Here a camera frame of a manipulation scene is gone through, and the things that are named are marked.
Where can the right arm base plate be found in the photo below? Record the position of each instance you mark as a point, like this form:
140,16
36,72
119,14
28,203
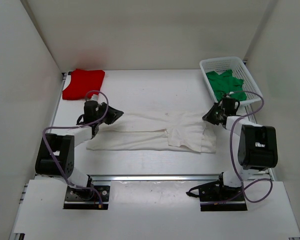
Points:
216,197

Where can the white plastic basket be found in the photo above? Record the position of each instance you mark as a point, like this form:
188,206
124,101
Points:
220,65

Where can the red t shirt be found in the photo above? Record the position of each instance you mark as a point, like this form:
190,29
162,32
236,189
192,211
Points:
82,82

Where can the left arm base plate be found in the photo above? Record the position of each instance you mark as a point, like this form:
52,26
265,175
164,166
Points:
81,199

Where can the green t shirt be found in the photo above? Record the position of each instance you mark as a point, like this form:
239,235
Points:
224,83

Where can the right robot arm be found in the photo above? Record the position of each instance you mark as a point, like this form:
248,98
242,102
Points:
257,151

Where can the white t shirt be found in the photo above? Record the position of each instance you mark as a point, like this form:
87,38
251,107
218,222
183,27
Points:
181,131

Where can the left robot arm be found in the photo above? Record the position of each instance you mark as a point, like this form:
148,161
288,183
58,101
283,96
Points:
56,154

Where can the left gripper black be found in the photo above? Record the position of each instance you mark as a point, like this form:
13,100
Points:
113,115

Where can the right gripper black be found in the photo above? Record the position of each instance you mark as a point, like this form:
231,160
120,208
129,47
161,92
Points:
209,117

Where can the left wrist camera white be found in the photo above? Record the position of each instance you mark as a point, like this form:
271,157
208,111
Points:
93,97

